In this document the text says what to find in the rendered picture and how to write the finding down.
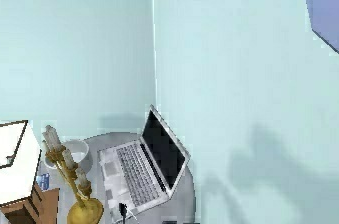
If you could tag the white round bowl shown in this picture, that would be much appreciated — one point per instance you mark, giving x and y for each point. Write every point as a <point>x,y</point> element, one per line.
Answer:
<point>83,151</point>

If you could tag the round grey table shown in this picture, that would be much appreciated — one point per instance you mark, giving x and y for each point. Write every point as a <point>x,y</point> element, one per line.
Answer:
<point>180,200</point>

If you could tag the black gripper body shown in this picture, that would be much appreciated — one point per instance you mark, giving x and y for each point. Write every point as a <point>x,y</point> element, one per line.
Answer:
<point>169,222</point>

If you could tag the gold candelabra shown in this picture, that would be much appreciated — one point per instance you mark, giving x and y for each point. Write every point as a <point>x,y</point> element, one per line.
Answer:
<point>84,210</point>

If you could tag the white candle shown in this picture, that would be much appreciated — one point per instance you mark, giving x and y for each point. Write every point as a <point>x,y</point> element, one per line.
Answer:
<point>68,159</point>
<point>82,177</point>
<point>52,137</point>

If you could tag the small blue box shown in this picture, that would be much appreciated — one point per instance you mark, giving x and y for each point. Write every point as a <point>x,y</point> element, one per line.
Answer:
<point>44,181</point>

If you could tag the white lampshade with dark rim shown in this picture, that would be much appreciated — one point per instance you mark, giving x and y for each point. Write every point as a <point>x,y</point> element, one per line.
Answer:
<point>7,180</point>

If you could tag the silver laptop computer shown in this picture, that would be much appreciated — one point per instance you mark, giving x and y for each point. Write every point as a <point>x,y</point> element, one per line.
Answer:
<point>133,173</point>

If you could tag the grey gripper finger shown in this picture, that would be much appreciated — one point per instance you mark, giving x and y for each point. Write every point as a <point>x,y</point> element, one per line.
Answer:
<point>122,209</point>

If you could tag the brown wooden lamp base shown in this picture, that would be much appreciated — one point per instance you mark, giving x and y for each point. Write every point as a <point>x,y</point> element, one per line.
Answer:
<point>33,208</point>

